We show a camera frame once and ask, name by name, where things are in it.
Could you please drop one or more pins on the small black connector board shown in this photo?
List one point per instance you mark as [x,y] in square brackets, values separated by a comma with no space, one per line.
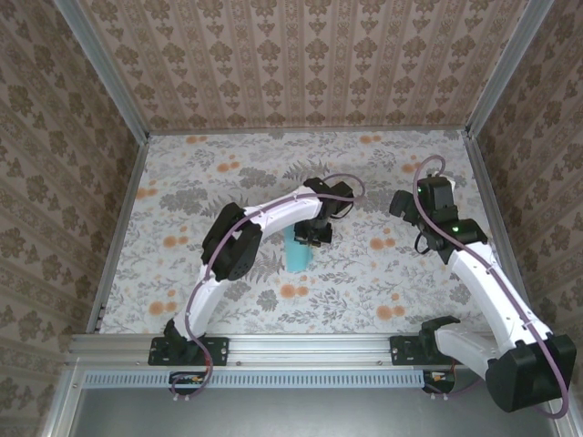
[187,380]
[439,379]

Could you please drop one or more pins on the thin aluminium back rail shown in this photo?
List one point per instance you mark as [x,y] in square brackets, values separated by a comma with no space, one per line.
[309,132]

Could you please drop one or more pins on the grey metal sheet panel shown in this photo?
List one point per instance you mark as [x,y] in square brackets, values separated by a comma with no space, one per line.
[309,414]

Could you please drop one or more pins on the aluminium side rail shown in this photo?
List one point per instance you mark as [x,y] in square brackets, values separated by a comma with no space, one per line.
[127,205]
[492,205]

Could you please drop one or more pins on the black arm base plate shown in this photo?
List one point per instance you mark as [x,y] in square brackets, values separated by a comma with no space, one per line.
[403,350]
[218,350]

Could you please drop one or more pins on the aluminium lower frame bar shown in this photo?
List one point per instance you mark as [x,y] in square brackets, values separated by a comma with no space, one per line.
[61,400]
[571,423]

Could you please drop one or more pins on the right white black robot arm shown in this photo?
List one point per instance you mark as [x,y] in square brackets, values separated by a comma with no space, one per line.
[492,291]

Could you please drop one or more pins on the wide aluminium mounting rail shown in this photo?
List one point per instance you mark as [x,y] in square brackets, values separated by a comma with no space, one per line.
[309,348]

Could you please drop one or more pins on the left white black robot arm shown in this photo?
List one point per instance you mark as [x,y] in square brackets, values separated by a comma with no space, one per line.
[282,211]

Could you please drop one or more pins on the floral printed table cover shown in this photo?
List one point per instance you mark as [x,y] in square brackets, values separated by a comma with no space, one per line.
[364,291]

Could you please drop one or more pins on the aluminium frame post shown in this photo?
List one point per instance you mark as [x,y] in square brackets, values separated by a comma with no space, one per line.
[505,68]
[106,73]

